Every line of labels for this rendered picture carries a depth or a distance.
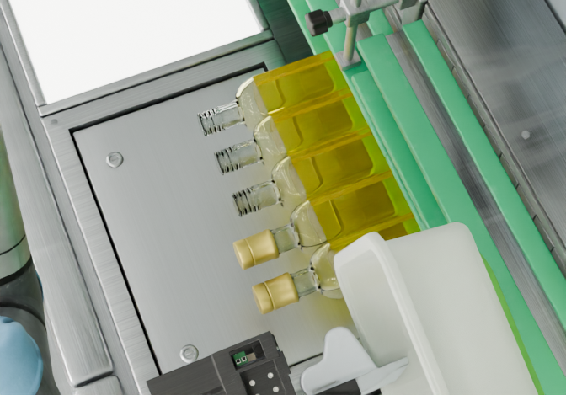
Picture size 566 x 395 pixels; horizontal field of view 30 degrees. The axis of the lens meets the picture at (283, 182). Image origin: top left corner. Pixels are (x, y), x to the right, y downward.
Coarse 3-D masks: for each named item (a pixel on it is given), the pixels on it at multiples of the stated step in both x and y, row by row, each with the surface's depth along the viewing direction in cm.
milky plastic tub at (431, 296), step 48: (432, 240) 76; (384, 288) 90; (432, 288) 75; (480, 288) 76; (384, 336) 89; (432, 336) 74; (480, 336) 75; (432, 384) 73; (480, 384) 74; (528, 384) 75
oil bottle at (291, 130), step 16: (320, 96) 126; (336, 96) 125; (352, 96) 125; (288, 112) 124; (304, 112) 124; (320, 112) 124; (336, 112) 125; (352, 112) 125; (256, 128) 124; (272, 128) 123; (288, 128) 124; (304, 128) 124; (320, 128) 124; (336, 128) 124; (352, 128) 124; (256, 144) 124; (272, 144) 123; (288, 144) 123; (304, 144) 123; (272, 160) 124
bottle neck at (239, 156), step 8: (240, 144) 124; (248, 144) 124; (216, 152) 124; (224, 152) 124; (232, 152) 124; (240, 152) 124; (248, 152) 124; (256, 152) 124; (216, 160) 125; (224, 160) 123; (232, 160) 123; (240, 160) 124; (248, 160) 124; (256, 160) 124; (224, 168) 123; (232, 168) 124
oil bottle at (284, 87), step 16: (288, 64) 128; (304, 64) 128; (320, 64) 128; (336, 64) 128; (256, 80) 126; (272, 80) 127; (288, 80) 127; (304, 80) 127; (320, 80) 127; (336, 80) 127; (240, 96) 126; (256, 96) 126; (272, 96) 126; (288, 96) 126; (304, 96) 126; (240, 112) 126; (256, 112) 125; (272, 112) 125
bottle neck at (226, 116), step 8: (224, 104) 127; (232, 104) 127; (208, 112) 126; (216, 112) 126; (224, 112) 126; (232, 112) 126; (200, 120) 126; (208, 120) 126; (216, 120) 126; (224, 120) 126; (232, 120) 126; (240, 120) 127; (200, 128) 128; (208, 128) 126; (216, 128) 126; (224, 128) 127
